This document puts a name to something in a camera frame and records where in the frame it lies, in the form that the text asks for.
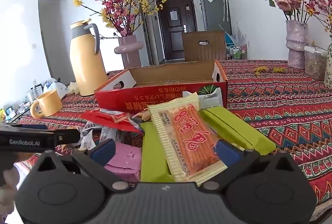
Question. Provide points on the crumpled clear plastic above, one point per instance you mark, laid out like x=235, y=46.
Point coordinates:
x=72, y=87

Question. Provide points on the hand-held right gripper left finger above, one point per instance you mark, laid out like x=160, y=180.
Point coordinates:
x=103, y=151

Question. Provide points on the clear umbrella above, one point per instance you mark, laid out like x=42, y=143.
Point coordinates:
x=225, y=6

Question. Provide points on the yellow mug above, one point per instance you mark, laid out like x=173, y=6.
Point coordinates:
x=49, y=104

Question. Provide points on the yellow thermos jug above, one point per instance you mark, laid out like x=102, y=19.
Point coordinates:
x=88, y=65

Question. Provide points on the pink snack packet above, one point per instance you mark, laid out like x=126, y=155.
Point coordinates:
x=124, y=161

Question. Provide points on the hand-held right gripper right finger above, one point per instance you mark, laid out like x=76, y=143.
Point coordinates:
x=229, y=155

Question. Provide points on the dark entrance door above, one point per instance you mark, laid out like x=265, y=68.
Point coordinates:
x=176, y=37

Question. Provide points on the white plastic bag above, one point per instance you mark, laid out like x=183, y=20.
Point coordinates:
x=55, y=87

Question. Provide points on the clear glass cup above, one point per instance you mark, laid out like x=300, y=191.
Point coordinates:
x=35, y=95

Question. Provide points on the orange striped snack packet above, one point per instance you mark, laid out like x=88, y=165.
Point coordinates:
x=192, y=135

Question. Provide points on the grey refrigerator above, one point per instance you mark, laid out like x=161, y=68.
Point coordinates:
x=215, y=13

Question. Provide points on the smooth pink vase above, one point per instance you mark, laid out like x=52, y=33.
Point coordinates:
x=129, y=55

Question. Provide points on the white green snack packet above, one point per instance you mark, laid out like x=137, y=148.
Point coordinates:
x=210, y=102

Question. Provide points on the red snack packet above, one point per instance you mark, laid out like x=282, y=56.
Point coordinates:
x=114, y=119

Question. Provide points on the clear storage jar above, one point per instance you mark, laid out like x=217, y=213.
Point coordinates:
x=315, y=65

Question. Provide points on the red cardboard box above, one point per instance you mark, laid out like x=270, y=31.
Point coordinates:
x=155, y=99

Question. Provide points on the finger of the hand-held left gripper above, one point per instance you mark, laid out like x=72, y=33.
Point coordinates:
x=67, y=137
x=33, y=127

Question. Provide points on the storage cart with bottles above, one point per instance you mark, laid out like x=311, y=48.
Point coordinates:
x=234, y=52

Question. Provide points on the fallen yellow blossoms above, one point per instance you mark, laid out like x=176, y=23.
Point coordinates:
x=260, y=69

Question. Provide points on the pile of white snack packets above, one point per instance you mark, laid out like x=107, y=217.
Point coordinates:
x=87, y=141

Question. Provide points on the textured pink vase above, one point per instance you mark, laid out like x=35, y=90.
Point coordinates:
x=297, y=42

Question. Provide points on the wooden chair back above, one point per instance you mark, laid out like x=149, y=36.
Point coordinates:
x=202, y=51

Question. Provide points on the speckled floral vase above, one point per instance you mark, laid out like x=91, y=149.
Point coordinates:
x=329, y=68

